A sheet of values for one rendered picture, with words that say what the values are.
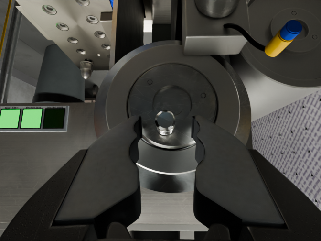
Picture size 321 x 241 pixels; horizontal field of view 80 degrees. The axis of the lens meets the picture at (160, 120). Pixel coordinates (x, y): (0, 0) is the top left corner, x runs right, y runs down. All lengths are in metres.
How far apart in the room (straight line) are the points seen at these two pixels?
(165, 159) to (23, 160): 0.49
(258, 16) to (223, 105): 0.10
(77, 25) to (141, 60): 0.29
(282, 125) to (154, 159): 0.25
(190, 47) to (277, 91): 0.10
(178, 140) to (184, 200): 0.36
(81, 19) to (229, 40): 0.33
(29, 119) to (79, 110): 0.13
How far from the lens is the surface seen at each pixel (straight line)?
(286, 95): 0.23
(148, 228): 0.52
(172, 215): 0.51
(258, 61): 0.20
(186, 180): 0.18
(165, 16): 0.61
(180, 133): 0.16
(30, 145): 0.61
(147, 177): 0.18
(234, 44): 0.18
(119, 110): 0.17
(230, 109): 0.17
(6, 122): 0.65
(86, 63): 0.58
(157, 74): 0.17
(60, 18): 0.46
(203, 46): 0.17
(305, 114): 0.32
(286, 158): 0.35
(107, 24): 0.41
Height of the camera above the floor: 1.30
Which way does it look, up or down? 12 degrees down
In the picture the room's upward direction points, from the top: 180 degrees clockwise
